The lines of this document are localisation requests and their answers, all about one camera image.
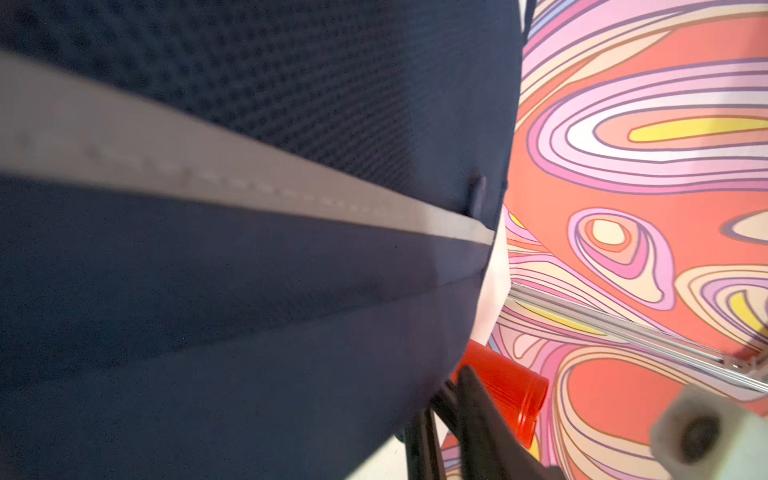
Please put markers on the navy blue student backpack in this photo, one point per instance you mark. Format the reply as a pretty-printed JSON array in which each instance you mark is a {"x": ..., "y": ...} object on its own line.
[{"x": 242, "y": 239}]

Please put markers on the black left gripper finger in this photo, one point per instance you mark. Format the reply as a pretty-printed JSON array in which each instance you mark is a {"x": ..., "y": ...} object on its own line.
[{"x": 488, "y": 449}]

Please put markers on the red ribbed metal pen cup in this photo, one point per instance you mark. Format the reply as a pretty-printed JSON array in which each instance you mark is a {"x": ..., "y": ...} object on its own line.
[{"x": 517, "y": 392}]

